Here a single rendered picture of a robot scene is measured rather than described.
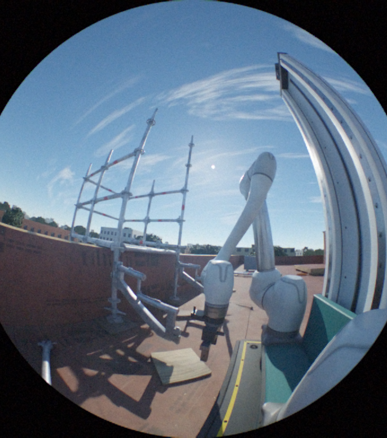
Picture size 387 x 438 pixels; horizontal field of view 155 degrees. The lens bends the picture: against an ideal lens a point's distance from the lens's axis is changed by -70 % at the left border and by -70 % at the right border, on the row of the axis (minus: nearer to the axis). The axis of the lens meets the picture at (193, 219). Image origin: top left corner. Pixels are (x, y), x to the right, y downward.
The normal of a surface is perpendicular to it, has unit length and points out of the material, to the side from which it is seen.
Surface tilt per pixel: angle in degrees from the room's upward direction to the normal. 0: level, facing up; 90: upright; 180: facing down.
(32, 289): 90
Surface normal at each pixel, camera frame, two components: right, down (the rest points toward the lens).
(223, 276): 0.02, -0.37
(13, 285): 0.91, -0.01
